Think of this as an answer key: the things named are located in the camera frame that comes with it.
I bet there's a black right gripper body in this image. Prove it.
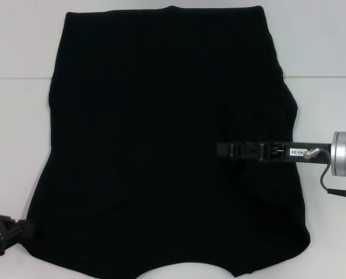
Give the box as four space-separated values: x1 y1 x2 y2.
287 141 333 166

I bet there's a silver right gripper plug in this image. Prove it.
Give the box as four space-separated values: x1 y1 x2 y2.
304 147 322 160

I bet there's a black shirt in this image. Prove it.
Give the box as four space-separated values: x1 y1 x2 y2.
26 5 312 279

